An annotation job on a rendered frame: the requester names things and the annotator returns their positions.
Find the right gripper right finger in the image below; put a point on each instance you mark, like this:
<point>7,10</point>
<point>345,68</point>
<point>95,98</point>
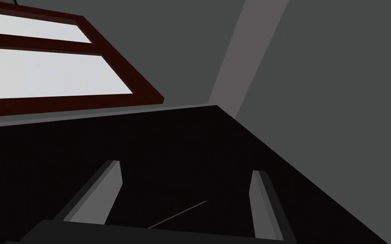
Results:
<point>266,210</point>

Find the dark red framed window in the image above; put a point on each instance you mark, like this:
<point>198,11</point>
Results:
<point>46,73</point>

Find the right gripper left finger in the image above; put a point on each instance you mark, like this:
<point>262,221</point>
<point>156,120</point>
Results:
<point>95,198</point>

